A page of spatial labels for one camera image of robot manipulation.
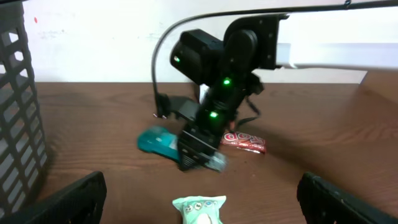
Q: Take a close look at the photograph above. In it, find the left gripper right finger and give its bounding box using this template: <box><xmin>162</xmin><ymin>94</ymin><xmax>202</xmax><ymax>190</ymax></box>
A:
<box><xmin>297</xmin><ymin>172</ymin><xmax>397</xmax><ymax>224</ymax></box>

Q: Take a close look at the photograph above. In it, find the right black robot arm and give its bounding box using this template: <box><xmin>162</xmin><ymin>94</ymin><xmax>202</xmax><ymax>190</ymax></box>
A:
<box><xmin>169</xmin><ymin>14</ymin><xmax>397</xmax><ymax>171</ymax></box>

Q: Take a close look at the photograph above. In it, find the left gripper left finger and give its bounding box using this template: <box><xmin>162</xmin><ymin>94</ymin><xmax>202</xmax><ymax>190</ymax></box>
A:
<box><xmin>1</xmin><ymin>171</ymin><xmax>107</xmax><ymax>224</ymax></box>

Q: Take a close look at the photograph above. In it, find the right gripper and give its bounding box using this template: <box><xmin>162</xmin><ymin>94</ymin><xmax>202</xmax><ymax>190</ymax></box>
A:
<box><xmin>177</xmin><ymin>124</ymin><xmax>224</xmax><ymax>171</ymax></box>

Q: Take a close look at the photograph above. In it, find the red chocolate bar wrapper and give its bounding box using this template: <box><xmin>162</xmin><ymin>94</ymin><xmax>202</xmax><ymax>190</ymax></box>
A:
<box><xmin>221</xmin><ymin>131</ymin><xmax>266</xmax><ymax>154</ymax></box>

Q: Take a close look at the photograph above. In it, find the grey plastic shopping basket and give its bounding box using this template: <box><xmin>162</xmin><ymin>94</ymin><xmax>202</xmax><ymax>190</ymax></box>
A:
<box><xmin>1</xmin><ymin>1</ymin><xmax>48</xmax><ymax>218</ymax></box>

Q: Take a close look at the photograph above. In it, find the light blue tissue pack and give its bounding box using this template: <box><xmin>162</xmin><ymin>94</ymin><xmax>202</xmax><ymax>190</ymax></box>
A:
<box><xmin>172</xmin><ymin>195</ymin><xmax>226</xmax><ymax>224</ymax></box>

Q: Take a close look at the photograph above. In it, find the blue mouthwash bottle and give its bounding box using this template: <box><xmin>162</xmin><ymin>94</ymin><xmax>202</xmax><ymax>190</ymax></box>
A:
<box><xmin>136</xmin><ymin>126</ymin><xmax>229</xmax><ymax>172</ymax></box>

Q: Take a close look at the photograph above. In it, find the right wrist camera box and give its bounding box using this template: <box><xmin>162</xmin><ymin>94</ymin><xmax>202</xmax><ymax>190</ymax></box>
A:
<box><xmin>154</xmin><ymin>93</ymin><xmax>200</xmax><ymax>121</ymax></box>

